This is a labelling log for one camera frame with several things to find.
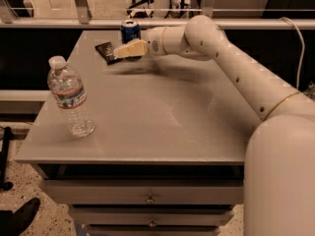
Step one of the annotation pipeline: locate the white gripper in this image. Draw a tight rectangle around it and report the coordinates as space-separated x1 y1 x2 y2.
113 27 167 58

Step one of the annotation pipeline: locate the blue pepsi can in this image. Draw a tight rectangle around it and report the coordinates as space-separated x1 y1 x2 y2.
119 19 142 62

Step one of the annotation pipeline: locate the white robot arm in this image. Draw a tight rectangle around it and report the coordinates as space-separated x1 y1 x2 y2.
114 15 315 236

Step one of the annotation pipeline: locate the black rxbar chocolate wrapper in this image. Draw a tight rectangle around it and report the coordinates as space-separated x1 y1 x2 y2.
94 42 121 65

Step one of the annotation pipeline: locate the black office chair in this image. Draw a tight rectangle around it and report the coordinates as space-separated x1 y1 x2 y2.
127 0 154 19

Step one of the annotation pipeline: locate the metal railing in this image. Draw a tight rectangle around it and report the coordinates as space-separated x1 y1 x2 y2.
0 0 315 30

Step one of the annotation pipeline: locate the clear plastic water bottle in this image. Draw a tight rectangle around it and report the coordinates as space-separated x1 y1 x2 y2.
47 56 95 138

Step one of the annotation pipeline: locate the grey drawer cabinet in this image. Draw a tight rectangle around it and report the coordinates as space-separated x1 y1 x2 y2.
17 30 259 236

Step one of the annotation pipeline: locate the black stand pole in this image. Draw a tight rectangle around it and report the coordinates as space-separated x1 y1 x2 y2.
0 127 15 191

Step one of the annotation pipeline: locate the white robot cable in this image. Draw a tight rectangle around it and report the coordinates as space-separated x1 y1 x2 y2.
279 16 306 90

